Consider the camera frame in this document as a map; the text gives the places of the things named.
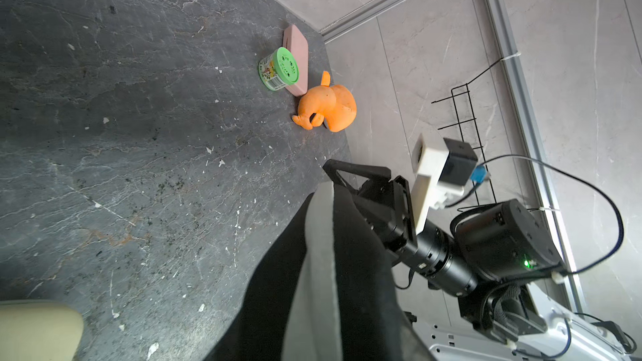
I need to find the pink rectangular case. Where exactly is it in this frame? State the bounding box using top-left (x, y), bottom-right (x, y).
top-left (283, 24), bottom-right (309, 97)

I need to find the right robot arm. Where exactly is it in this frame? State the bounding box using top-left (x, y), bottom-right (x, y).
top-left (324, 148), bottom-right (637, 360)

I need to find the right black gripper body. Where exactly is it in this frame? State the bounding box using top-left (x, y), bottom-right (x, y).
top-left (352, 175), bottom-right (479, 297)

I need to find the green lidded small jar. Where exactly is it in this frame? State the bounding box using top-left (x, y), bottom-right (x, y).
top-left (257, 47), bottom-right (300, 91)

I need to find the orange whale plush toy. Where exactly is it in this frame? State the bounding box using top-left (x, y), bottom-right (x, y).
top-left (292, 71), bottom-right (357, 132)

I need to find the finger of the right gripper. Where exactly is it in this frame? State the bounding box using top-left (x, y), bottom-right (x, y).
top-left (323, 159), bottom-right (391, 196)

